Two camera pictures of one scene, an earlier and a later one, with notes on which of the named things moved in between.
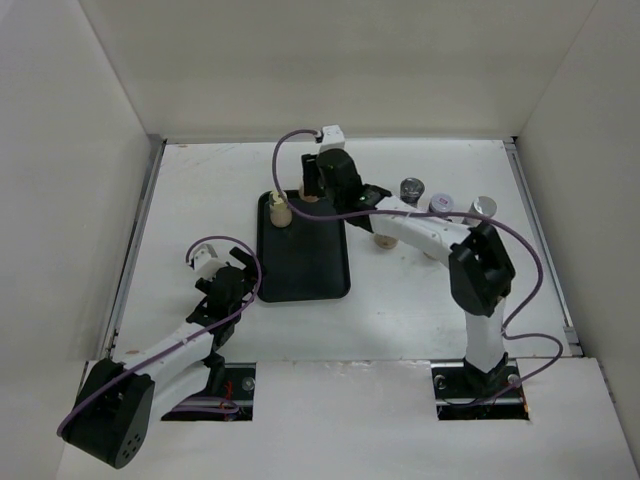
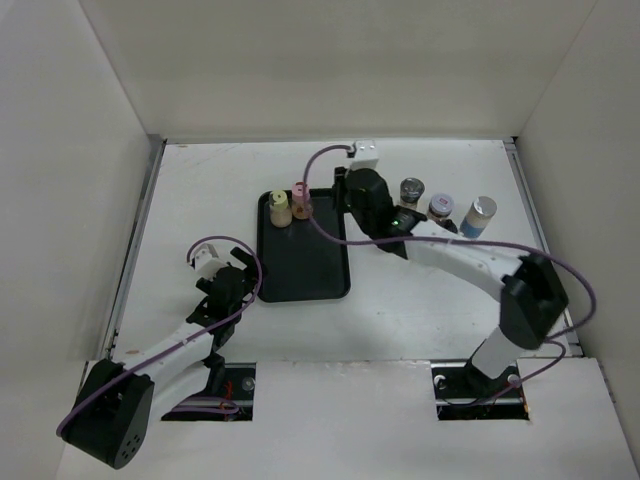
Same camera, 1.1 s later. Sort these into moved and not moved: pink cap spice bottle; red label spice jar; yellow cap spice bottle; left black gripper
Moved: pink cap spice bottle
Not moved: red label spice jar; yellow cap spice bottle; left black gripper
